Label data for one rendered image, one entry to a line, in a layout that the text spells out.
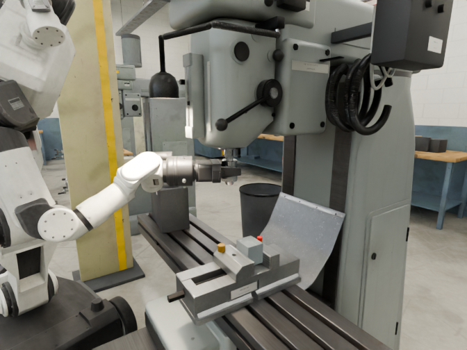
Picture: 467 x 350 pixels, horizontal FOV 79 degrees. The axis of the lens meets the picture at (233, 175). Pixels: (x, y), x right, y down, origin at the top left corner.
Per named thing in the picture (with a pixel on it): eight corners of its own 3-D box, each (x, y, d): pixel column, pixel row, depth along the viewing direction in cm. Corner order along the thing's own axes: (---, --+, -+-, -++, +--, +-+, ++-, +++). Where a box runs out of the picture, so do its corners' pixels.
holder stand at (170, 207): (161, 233, 118) (158, 187, 113) (152, 216, 137) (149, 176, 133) (190, 228, 123) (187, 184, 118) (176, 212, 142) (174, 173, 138)
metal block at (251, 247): (247, 267, 78) (248, 247, 77) (235, 257, 83) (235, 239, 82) (263, 262, 81) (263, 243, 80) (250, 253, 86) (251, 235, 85)
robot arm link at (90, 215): (133, 205, 73) (62, 258, 64) (121, 203, 82) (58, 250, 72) (107, 171, 70) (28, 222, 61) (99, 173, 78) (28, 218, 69)
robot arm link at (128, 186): (164, 160, 77) (122, 189, 70) (167, 178, 84) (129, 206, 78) (149, 146, 79) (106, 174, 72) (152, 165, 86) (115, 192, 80)
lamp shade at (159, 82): (143, 98, 70) (141, 71, 68) (167, 98, 75) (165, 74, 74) (161, 97, 65) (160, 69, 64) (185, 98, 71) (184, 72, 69)
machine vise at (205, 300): (196, 327, 67) (194, 286, 65) (174, 293, 79) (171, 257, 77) (302, 280, 85) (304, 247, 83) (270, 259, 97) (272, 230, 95)
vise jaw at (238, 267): (235, 282, 73) (235, 268, 72) (212, 261, 83) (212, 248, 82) (254, 275, 76) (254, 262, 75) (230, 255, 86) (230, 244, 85)
